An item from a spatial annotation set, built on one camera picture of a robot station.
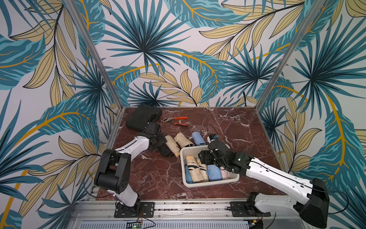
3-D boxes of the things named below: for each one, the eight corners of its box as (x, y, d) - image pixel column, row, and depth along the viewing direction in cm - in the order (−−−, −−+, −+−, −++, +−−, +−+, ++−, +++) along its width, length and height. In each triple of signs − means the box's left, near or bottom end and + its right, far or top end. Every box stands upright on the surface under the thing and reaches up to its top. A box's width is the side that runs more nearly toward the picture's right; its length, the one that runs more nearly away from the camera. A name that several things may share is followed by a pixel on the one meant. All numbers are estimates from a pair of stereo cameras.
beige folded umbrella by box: (184, 152, 97) (185, 148, 92) (174, 141, 102) (174, 136, 97) (191, 146, 99) (192, 142, 95) (181, 136, 105) (181, 131, 100)
